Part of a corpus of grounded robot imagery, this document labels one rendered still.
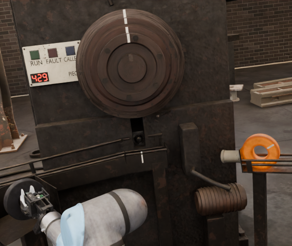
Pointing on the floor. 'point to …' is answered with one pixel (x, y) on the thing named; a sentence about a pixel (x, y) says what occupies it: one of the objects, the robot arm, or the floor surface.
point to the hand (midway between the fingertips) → (24, 194)
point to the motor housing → (218, 210)
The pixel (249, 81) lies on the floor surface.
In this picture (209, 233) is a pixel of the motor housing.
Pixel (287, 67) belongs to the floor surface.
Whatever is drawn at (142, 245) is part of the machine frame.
